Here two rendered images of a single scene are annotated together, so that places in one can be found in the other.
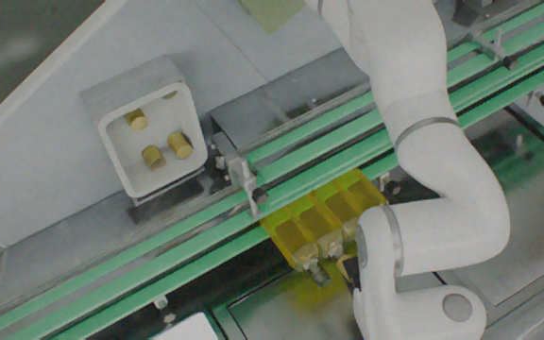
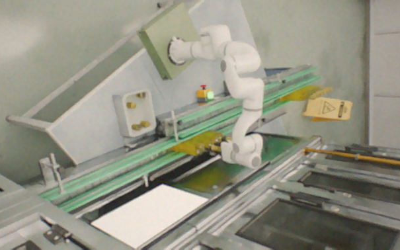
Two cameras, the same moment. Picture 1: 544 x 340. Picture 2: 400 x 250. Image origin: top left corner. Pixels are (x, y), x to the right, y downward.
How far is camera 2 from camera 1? 1.14 m
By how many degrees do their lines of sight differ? 39
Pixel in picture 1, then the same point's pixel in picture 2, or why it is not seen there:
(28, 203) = (90, 141)
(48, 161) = (99, 122)
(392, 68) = (218, 32)
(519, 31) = not seen: hidden behind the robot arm
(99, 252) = (120, 155)
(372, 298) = (231, 74)
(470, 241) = (250, 57)
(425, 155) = (233, 45)
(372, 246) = (226, 59)
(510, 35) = not seen: hidden behind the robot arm
